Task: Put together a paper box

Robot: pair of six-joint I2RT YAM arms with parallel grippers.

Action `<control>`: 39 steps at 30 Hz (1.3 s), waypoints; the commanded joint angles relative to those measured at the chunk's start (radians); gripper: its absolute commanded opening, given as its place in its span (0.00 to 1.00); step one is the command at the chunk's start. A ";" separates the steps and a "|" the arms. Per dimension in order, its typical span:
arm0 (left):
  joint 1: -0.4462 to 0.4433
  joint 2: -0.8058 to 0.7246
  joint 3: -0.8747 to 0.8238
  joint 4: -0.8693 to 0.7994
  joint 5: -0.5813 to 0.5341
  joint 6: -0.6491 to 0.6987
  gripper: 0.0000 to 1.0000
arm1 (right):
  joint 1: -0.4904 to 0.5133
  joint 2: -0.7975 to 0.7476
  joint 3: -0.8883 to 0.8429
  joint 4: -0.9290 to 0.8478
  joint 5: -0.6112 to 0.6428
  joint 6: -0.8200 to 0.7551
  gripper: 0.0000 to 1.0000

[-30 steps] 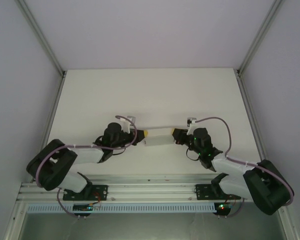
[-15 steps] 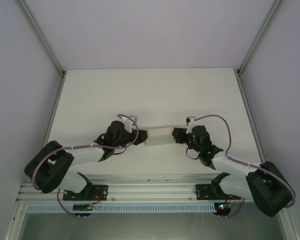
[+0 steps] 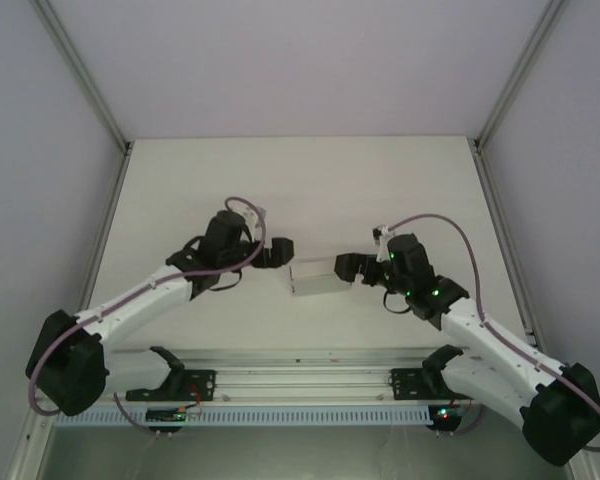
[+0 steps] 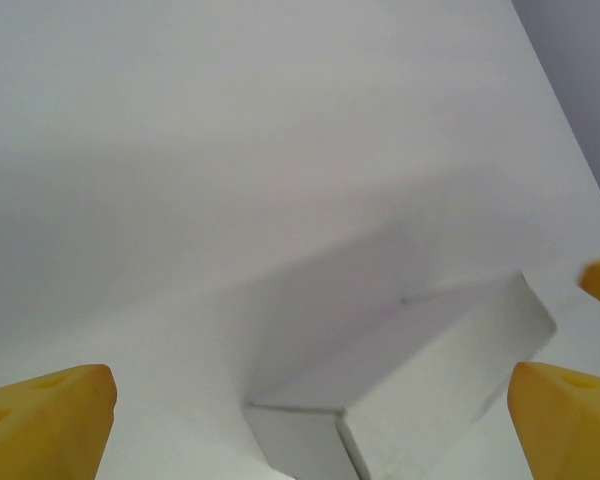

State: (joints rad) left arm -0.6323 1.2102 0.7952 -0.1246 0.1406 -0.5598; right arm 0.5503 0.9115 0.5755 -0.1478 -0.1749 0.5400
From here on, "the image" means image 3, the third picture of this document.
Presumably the aluminium frame post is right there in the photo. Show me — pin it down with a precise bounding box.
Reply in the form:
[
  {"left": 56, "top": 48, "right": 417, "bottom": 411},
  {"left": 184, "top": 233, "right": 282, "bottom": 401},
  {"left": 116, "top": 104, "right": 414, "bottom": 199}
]
[
  {"left": 28, "top": 0, "right": 134, "bottom": 156},
  {"left": 471, "top": 0, "right": 567, "bottom": 154}
]

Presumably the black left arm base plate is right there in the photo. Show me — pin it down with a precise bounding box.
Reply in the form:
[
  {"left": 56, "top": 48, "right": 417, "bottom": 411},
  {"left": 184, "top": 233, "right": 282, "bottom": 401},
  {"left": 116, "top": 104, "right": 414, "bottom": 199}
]
[{"left": 124, "top": 368, "right": 216, "bottom": 402}]

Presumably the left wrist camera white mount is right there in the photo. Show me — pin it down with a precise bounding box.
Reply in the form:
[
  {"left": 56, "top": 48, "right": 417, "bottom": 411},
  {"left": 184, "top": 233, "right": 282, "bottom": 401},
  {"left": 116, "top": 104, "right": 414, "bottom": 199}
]
[{"left": 229, "top": 198, "right": 267, "bottom": 236}]

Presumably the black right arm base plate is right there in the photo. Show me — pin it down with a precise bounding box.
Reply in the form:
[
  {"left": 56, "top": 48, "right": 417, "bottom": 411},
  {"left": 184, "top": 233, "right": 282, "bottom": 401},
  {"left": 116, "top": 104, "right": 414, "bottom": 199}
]
[{"left": 390, "top": 368, "right": 483, "bottom": 401}]

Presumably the aluminium rail beam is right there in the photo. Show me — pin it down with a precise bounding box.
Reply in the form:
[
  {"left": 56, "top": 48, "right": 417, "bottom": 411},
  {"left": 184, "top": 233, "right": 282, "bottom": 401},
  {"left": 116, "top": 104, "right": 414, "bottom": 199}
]
[{"left": 32, "top": 347, "right": 531, "bottom": 409}]

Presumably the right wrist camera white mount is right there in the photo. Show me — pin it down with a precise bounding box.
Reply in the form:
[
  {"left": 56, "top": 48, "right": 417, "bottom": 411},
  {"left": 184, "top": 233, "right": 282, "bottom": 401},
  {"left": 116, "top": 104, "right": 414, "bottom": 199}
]
[{"left": 371, "top": 224, "right": 396, "bottom": 262}]

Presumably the aluminium table side rail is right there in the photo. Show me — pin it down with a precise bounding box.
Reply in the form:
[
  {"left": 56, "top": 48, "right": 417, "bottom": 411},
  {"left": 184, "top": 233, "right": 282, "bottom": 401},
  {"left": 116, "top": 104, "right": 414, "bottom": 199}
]
[
  {"left": 472, "top": 142, "right": 540, "bottom": 350},
  {"left": 77, "top": 144, "right": 134, "bottom": 314}
]

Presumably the aluminium lower frame leg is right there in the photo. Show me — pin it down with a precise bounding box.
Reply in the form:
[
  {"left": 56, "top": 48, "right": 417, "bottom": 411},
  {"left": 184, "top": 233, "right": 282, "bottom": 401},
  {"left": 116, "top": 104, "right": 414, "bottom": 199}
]
[
  {"left": 569, "top": 459, "right": 600, "bottom": 480},
  {"left": 7, "top": 412, "right": 56, "bottom": 480}
]

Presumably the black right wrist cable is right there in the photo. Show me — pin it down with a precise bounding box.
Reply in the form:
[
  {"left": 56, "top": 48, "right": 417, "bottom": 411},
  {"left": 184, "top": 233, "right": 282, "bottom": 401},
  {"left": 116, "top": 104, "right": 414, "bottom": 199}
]
[{"left": 381, "top": 291, "right": 412, "bottom": 316}]

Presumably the white paper box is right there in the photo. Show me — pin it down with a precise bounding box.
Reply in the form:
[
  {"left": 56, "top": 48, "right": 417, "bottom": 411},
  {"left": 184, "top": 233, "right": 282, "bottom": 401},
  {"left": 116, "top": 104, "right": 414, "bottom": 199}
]
[{"left": 287, "top": 255, "right": 354, "bottom": 299}]

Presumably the light blue slotted cable duct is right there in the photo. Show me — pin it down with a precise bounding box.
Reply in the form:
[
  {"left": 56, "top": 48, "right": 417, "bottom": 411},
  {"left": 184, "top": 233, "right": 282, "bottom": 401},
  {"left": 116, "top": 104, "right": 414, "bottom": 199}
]
[{"left": 52, "top": 405, "right": 431, "bottom": 427}]

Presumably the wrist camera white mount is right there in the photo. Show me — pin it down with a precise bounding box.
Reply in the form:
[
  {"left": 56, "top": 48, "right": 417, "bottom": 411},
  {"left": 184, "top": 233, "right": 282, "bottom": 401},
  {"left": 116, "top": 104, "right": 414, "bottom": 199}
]
[
  {"left": 371, "top": 224, "right": 396, "bottom": 262},
  {"left": 229, "top": 198, "right": 267, "bottom": 236}
]

